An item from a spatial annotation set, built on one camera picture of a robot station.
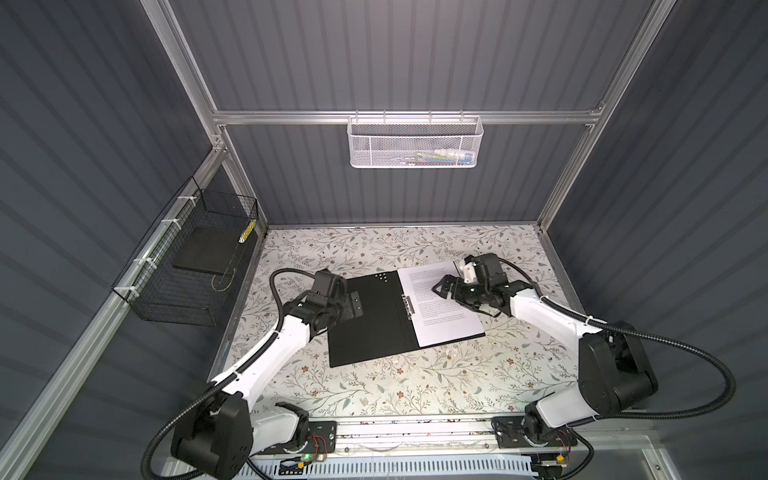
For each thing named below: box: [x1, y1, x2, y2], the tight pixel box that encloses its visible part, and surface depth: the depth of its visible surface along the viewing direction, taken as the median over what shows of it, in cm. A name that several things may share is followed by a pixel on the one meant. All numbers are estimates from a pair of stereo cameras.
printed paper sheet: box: [397, 260, 486, 348], surface depth 97 cm
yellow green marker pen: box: [238, 219, 257, 243], surface depth 83 cm
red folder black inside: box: [328, 269, 486, 368], surface depth 93 cm
